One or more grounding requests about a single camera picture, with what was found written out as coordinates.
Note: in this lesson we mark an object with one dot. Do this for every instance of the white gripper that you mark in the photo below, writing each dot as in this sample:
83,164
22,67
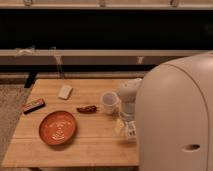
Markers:
127,112

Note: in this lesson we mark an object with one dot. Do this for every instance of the clear plastic bottle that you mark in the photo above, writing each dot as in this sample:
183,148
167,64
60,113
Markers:
125,129

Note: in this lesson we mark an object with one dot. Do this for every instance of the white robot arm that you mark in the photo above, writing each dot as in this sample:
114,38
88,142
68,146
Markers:
172,106

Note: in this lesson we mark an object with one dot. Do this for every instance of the white plastic cup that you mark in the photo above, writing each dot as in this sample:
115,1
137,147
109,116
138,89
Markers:
110,102

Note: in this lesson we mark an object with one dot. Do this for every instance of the brown sausage-shaped object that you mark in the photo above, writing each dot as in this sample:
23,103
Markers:
87,109

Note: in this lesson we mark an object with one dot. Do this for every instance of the white rectangular sponge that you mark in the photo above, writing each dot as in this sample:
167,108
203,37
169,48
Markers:
65,92

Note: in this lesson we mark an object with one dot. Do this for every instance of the red and black box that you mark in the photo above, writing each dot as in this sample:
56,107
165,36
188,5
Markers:
33,105

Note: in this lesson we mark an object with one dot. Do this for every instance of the grey metal rail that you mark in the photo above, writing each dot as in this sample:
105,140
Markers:
92,57

